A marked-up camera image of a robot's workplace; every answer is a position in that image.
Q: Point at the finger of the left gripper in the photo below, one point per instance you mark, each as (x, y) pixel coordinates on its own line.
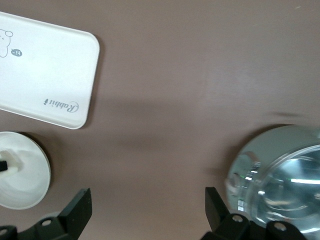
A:
(3, 166)

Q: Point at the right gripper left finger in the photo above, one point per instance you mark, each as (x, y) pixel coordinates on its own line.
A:
(62, 225)

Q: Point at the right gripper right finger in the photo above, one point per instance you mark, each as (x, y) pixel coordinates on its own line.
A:
(232, 227)

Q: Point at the white round plate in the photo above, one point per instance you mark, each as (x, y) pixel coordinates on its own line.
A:
(27, 180)

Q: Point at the white rectangular Rabbit print tray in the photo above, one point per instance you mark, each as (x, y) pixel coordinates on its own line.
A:
(45, 75)

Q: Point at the glass pot lid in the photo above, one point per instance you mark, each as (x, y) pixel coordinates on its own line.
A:
(295, 180)

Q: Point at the silver electric cooking pot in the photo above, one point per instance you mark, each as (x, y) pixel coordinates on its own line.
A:
(270, 140)

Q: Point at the brown table cover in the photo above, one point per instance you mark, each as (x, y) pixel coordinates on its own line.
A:
(162, 75)

